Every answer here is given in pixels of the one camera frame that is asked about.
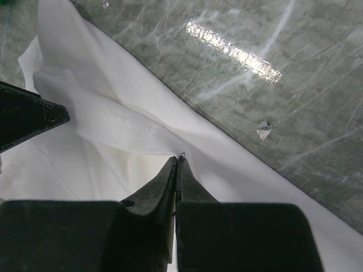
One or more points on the small torn tape scrap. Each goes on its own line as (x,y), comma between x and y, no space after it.
(264,129)

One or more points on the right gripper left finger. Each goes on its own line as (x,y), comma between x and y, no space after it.
(135,234)

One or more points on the white t-shirt with red print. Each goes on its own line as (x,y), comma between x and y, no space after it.
(125,124)

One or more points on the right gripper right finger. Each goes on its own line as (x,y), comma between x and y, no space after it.
(217,236)

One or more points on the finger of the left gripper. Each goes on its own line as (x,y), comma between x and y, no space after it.
(25,115)

